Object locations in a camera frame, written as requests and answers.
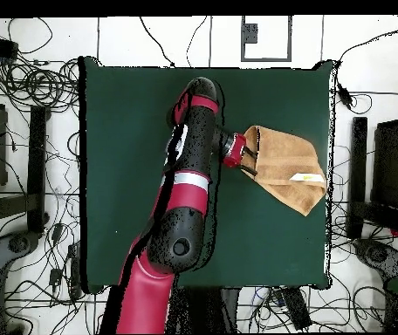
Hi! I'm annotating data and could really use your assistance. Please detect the coiled black cables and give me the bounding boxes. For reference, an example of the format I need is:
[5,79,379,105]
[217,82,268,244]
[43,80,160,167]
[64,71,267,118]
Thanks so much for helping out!
[0,58,79,109]

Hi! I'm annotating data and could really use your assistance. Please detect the dark green table cloth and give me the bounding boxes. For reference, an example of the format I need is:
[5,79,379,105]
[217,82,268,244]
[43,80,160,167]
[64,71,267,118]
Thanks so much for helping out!
[78,55,336,296]

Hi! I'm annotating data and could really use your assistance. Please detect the grey chair base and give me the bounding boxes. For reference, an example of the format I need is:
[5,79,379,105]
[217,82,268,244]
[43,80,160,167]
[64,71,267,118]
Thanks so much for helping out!
[0,229,41,280]
[353,238,398,280]

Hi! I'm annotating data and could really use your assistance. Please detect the black power adapter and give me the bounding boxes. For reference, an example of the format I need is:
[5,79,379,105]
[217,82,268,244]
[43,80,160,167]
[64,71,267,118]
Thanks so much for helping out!
[336,83,355,109]

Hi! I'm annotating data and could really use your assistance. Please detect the tan terry towel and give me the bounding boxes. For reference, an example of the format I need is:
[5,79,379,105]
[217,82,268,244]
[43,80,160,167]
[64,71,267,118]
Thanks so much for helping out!
[239,124,327,217]

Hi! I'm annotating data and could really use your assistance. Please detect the grey rectangular floor frame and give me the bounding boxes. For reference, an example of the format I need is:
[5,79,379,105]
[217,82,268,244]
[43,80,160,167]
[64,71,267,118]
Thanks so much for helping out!
[240,15,292,63]

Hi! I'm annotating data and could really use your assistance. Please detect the small grey box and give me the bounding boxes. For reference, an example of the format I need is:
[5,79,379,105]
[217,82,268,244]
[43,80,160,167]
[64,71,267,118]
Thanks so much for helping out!
[242,23,258,44]

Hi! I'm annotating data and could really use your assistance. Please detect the black metal stand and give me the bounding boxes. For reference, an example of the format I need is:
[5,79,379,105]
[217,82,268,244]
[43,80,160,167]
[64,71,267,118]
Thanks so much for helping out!
[346,116,398,242]
[0,105,51,234]

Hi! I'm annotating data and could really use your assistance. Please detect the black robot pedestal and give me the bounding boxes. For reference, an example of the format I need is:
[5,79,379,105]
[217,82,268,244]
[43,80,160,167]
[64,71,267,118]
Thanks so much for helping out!
[165,287,240,334]

